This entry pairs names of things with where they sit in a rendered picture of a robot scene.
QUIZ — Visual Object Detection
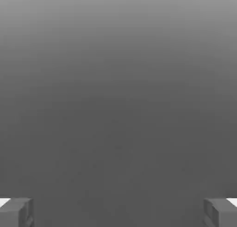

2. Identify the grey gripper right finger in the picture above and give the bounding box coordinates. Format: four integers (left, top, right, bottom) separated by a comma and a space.
203, 197, 237, 227

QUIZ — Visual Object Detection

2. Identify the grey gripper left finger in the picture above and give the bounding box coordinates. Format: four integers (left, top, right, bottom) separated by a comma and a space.
0, 197, 35, 227

